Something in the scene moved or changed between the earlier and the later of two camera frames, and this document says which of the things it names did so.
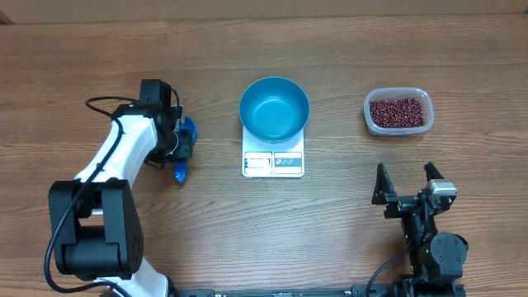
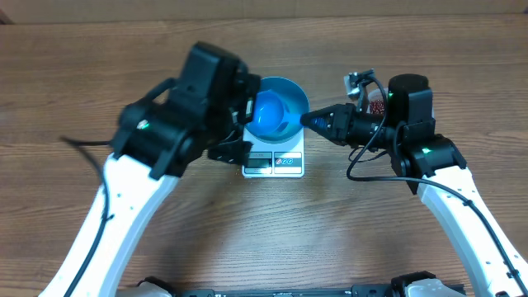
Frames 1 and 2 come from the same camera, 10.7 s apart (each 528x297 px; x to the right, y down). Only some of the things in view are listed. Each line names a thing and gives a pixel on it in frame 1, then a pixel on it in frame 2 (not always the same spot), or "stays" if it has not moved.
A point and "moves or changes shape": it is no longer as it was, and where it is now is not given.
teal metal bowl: [274, 110] stays
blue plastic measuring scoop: [181, 165] moves or changes shape
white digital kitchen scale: [266, 160] stays
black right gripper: [385, 194] → [344, 120]
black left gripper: [186, 151] → [244, 94]
